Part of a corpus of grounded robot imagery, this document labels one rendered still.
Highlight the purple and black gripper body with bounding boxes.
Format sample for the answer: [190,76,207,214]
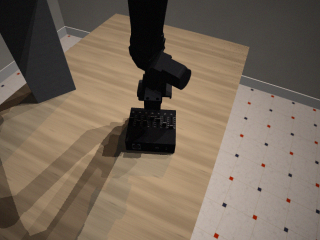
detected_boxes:
[137,74,172,102]

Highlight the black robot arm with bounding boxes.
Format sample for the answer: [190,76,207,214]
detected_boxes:
[127,0,192,113]

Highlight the black lighting desk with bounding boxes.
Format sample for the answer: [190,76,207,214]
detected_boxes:
[125,107,176,153]

